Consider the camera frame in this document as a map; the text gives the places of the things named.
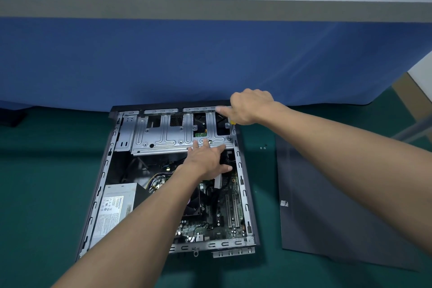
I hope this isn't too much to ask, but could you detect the person's left hand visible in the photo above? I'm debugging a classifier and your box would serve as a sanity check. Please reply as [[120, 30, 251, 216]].
[[182, 139, 234, 181]]

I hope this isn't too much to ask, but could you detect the person's right hand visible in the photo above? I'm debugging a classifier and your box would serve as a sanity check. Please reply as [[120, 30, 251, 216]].
[[214, 88, 281, 127]]

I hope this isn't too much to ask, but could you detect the silver metal drive cage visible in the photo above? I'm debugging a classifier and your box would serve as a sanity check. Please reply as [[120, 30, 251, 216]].
[[129, 111, 235, 157]]

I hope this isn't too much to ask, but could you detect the desktop computer case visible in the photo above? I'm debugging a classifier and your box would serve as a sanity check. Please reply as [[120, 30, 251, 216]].
[[74, 99, 261, 262]]

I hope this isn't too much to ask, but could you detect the silver power supply unit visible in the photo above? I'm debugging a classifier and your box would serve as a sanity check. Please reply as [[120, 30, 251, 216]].
[[89, 182, 149, 250]]

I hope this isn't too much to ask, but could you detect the black side panel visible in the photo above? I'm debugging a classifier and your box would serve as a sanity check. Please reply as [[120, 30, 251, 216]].
[[274, 134, 432, 272]]

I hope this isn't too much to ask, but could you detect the person's right forearm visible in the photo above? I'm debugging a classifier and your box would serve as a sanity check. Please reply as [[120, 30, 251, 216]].
[[268, 101, 432, 255]]

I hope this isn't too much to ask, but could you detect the person's left forearm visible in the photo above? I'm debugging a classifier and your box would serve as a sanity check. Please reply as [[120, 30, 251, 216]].
[[50, 164, 203, 288]]

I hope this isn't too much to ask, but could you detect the blue cloth curtain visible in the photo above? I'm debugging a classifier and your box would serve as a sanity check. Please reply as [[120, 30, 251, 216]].
[[0, 0, 432, 112]]

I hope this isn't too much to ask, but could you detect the green floor mat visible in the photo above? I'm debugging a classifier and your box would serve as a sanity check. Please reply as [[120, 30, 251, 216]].
[[0, 87, 432, 288]]

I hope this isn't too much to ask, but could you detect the black flat base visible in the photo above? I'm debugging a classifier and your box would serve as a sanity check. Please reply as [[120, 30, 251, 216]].
[[0, 107, 30, 128]]

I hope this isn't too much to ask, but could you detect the yellow and black cable bundle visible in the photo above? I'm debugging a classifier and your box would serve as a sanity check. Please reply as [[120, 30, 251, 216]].
[[146, 171, 170, 193]]

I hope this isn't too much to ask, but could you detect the grey metal post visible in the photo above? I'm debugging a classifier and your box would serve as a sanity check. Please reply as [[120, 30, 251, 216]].
[[391, 113, 432, 144]]

